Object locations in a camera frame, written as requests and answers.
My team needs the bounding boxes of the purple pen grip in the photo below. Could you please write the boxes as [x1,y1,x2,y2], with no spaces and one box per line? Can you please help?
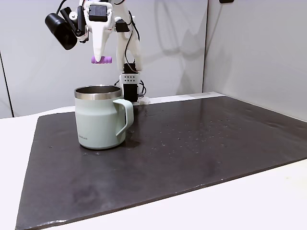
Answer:
[91,56,113,65]

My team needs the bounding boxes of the pale green steel-rimmed mug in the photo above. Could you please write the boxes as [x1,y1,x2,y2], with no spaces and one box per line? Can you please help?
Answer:
[73,84,134,150]

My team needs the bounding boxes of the dark grey table mat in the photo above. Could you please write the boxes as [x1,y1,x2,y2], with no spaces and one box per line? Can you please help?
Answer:
[14,95,307,230]

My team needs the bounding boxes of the black cylindrical camera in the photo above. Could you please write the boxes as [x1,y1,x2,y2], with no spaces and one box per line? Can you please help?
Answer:
[44,6,83,51]

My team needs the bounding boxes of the black camera cable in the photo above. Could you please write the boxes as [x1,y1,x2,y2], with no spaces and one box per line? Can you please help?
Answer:
[56,0,68,12]

